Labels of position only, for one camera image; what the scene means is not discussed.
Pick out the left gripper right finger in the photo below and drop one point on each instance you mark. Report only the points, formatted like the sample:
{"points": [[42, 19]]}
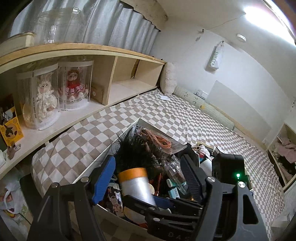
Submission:
{"points": [[195, 178]]}

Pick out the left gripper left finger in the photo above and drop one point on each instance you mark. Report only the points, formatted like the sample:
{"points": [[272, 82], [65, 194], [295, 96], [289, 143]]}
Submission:
{"points": [[100, 178]]}

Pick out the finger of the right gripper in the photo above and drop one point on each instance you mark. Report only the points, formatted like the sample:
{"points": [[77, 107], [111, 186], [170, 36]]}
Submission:
{"points": [[177, 203], [146, 209]]}

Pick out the silver roll with orange cap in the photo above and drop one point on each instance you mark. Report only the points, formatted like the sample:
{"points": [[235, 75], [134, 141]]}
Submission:
{"points": [[134, 182]]}

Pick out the white storage box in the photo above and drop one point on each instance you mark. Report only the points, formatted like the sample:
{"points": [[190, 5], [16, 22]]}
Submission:
{"points": [[166, 186]]}

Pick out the black feather duster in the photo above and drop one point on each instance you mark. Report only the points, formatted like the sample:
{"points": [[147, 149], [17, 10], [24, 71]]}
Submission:
{"points": [[136, 151]]}

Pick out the long bolster pillow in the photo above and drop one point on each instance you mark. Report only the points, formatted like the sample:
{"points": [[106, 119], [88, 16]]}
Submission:
{"points": [[203, 107]]}

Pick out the clothes shelf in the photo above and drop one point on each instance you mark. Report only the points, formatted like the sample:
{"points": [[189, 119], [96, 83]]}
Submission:
{"points": [[281, 153]]}

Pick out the fluffy white pillow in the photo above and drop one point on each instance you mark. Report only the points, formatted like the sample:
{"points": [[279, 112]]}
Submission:
{"points": [[168, 81]]}

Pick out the red doll in case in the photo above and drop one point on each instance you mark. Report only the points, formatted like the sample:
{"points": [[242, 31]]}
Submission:
{"points": [[74, 80]]}

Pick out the white doll in case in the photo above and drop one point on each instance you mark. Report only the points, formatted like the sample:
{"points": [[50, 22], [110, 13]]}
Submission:
{"points": [[38, 95]]}

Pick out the wooden shelf unit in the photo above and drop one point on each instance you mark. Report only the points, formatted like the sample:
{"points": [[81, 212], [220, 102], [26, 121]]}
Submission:
{"points": [[117, 75]]}

